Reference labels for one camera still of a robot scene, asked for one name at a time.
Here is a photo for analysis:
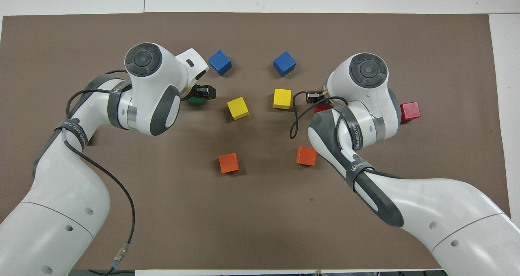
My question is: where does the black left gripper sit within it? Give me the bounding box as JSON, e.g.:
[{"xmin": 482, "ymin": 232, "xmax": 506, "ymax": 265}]
[{"xmin": 188, "ymin": 84, "xmax": 217, "ymax": 101}]

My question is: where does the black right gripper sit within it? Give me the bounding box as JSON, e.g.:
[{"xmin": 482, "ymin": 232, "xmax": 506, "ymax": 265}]
[{"xmin": 305, "ymin": 89, "xmax": 331, "ymax": 105}]

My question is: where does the yellow wooden block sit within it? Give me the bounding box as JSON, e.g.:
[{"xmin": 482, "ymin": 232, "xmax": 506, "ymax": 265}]
[
  {"xmin": 226, "ymin": 97, "xmax": 250, "ymax": 121},
  {"xmin": 273, "ymin": 88, "xmax": 293, "ymax": 110}
]

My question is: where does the blue wooden block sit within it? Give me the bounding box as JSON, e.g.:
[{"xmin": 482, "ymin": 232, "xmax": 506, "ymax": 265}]
[
  {"xmin": 208, "ymin": 50, "xmax": 233, "ymax": 76},
  {"xmin": 273, "ymin": 51, "xmax": 297, "ymax": 78}
]

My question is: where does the orange wooden block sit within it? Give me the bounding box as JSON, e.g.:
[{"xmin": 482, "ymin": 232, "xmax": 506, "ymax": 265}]
[
  {"xmin": 296, "ymin": 146, "xmax": 317, "ymax": 166},
  {"xmin": 218, "ymin": 153, "xmax": 240, "ymax": 174}
]

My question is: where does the brown table mat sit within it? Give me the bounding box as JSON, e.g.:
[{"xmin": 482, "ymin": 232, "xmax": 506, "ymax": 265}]
[{"xmin": 0, "ymin": 12, "xmax": 511, "ymax": 271}]

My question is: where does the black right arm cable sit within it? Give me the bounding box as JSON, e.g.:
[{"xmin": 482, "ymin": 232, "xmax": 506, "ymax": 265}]
[{"xmin": 289, "ymin": 90, "xmax": 350, "ymax": 140}]

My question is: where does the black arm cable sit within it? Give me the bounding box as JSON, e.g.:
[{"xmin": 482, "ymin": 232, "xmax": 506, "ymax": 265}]
[
  {"xmin": 289, "ymin": 90, "xmax": 350, "ymax": 140},
  {"xmin": 65, "ymin": 69, "xmax": 137, "ymax": 276}
]

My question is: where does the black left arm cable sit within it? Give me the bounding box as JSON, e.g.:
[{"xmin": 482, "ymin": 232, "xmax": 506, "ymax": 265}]
[{"xmin": 65, "ymin": 69, "xmax": 137, "ymax": 276}]

